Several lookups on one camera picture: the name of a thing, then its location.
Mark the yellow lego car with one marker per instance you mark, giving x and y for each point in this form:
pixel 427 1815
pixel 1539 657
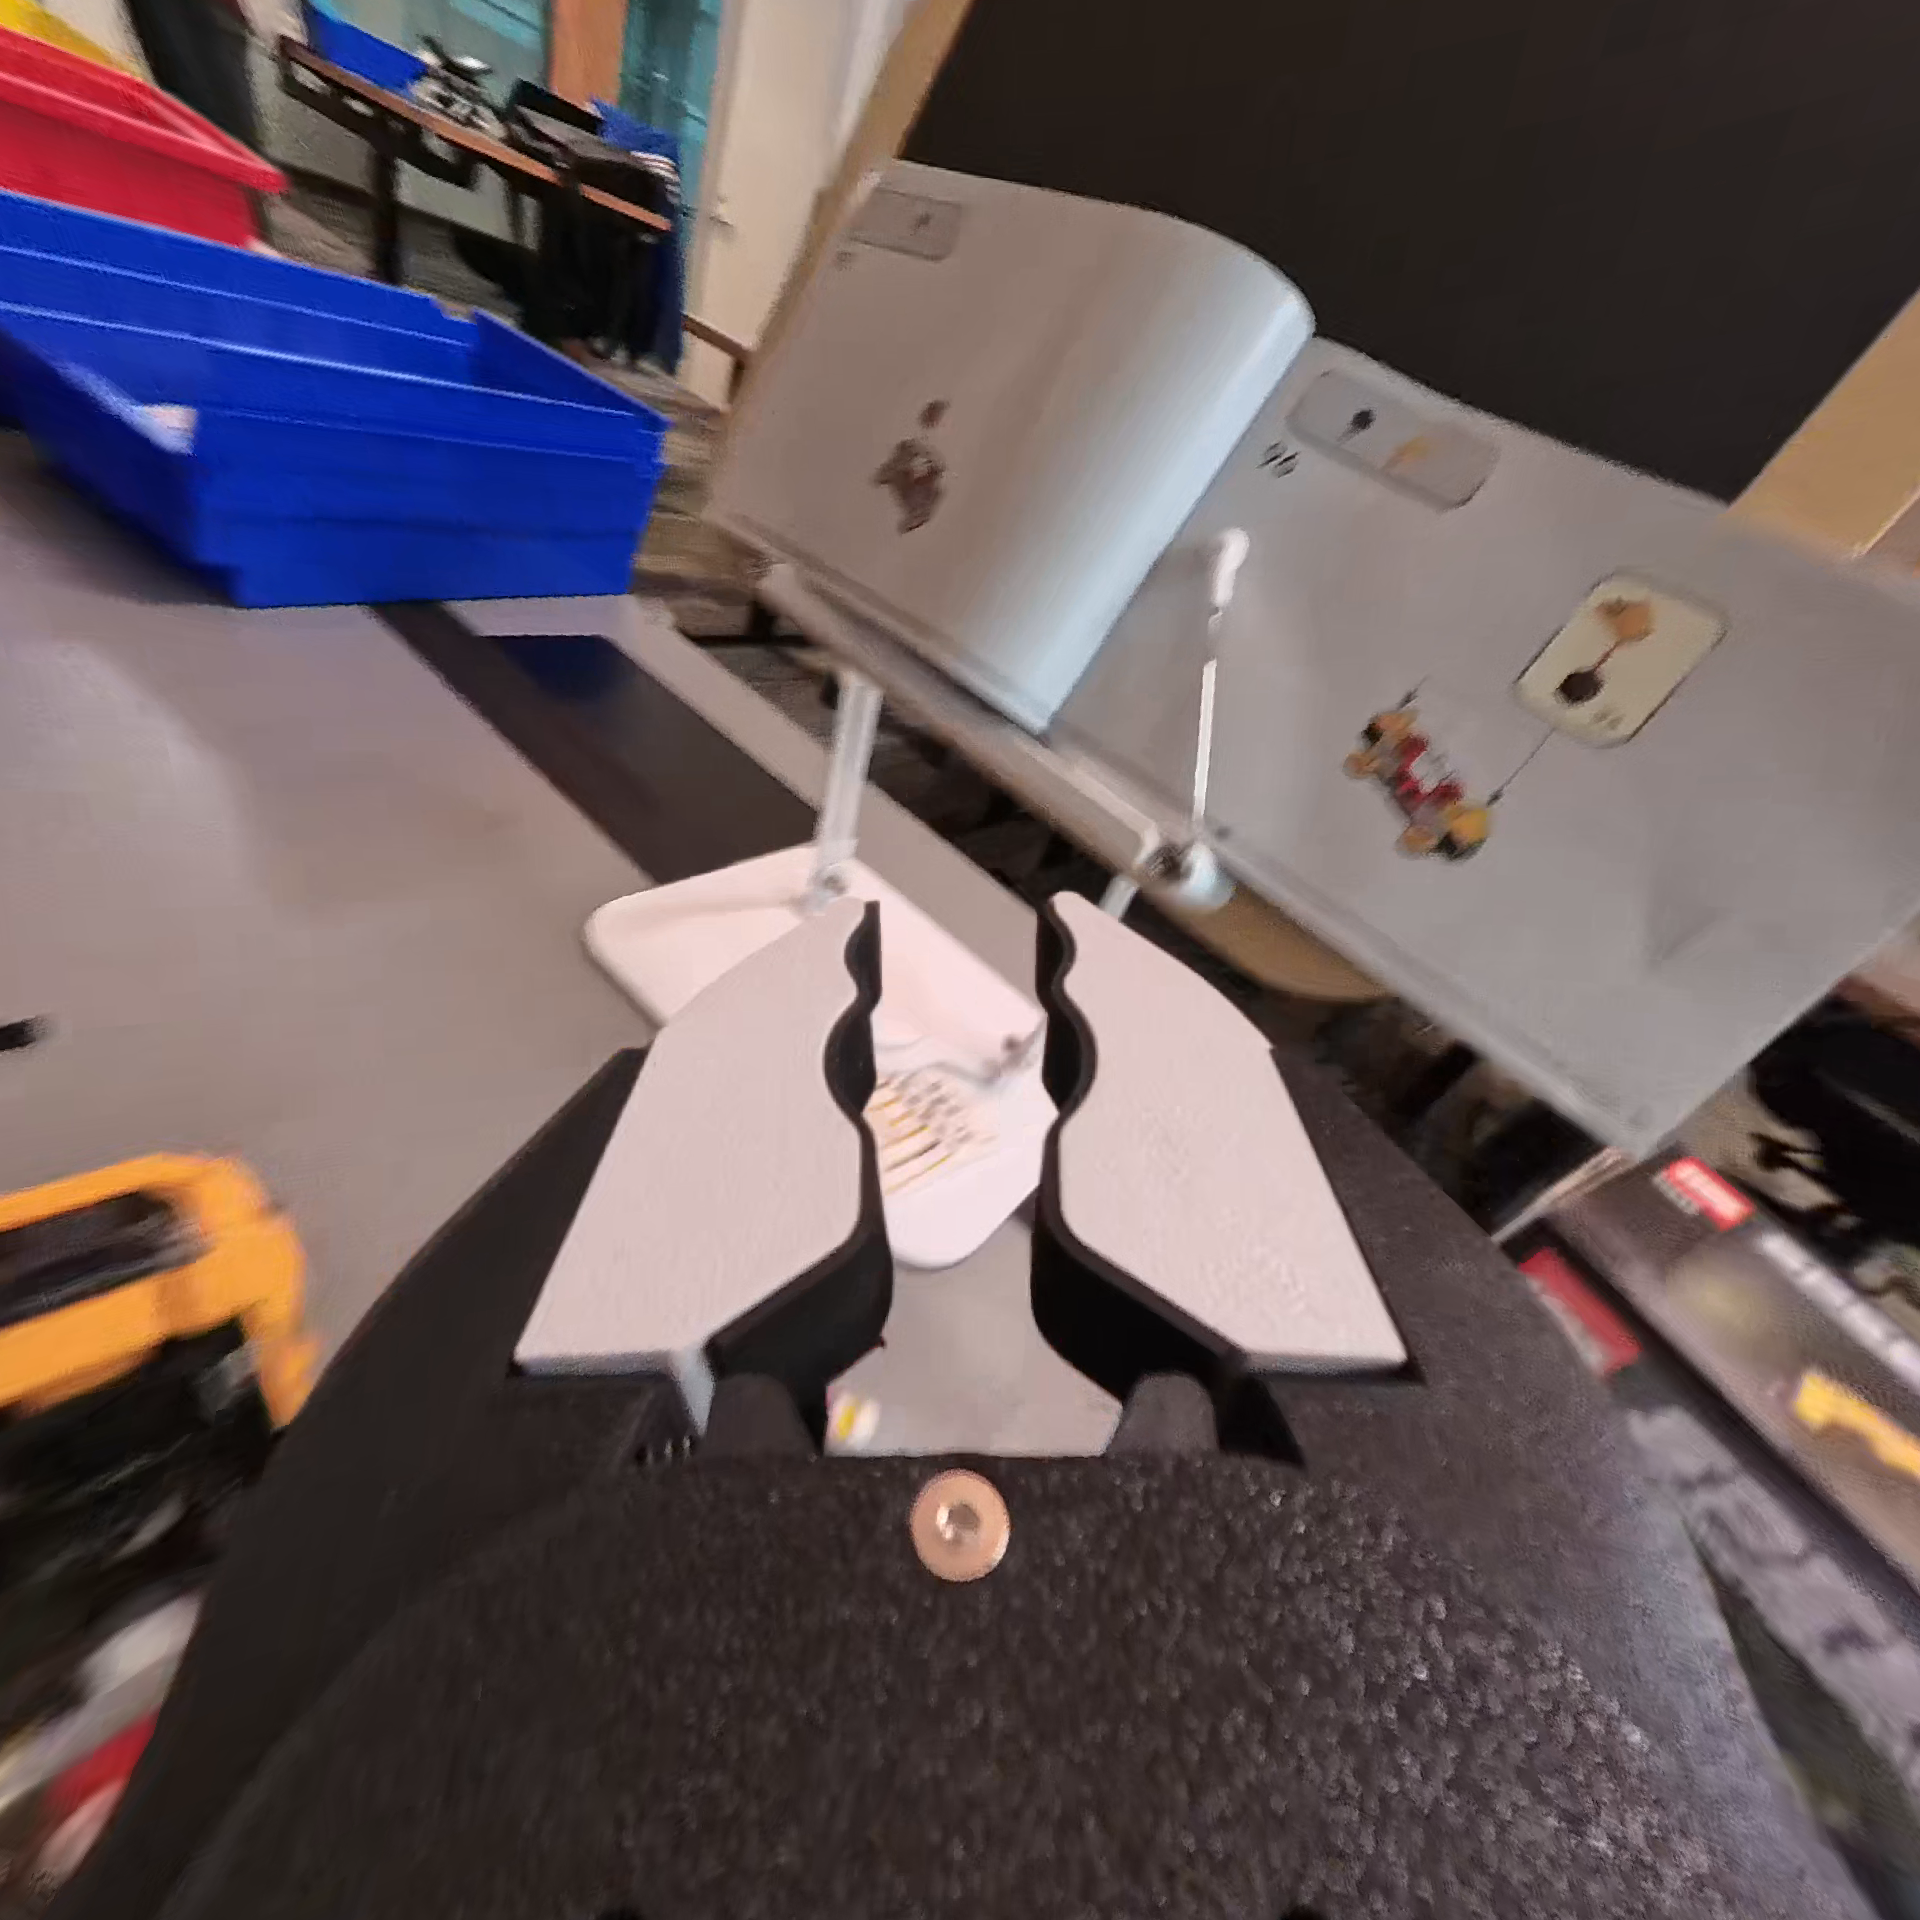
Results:
pixel 136 1276

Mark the lego instruction booklet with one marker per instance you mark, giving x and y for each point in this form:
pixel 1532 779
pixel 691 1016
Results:
pixel 1049 451

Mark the red storage bin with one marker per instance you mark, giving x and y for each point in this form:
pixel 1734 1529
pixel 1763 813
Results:
pixel 120 149

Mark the small blue crate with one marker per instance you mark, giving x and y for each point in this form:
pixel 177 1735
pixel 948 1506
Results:
pixel 360 44

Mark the blue storage bin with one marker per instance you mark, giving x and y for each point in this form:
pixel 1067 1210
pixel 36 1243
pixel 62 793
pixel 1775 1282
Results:
pixel 452 495
pixel 224 284

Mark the black bag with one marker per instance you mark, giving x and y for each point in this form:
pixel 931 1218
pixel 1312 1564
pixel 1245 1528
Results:
pixel 593 129

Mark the wooden desk with black legs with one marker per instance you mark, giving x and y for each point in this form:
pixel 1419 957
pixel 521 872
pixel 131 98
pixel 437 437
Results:
pixel 452 136

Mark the white book stand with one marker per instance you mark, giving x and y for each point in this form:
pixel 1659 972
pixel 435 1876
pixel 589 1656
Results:
pixel 705 930

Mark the large black panel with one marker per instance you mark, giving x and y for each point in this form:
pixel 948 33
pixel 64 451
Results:
pixel 1424 181

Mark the lego sticker sheet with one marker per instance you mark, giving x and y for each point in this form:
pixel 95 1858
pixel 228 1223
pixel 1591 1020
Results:
pixel 931 1131

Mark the yellow storage bin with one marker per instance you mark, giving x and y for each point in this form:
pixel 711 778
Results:
pixel 61 29

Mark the lego set box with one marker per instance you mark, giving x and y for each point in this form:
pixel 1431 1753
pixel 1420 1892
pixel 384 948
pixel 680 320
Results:
pixel 1725 1320

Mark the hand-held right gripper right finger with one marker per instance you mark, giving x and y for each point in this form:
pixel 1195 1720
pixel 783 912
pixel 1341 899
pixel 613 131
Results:
pixel 1200 1170

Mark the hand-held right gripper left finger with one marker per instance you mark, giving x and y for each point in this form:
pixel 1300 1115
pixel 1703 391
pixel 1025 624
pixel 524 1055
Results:
pixel 705 1170

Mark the black office chair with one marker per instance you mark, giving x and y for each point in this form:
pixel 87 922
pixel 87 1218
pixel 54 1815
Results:
pixel 1846 1124

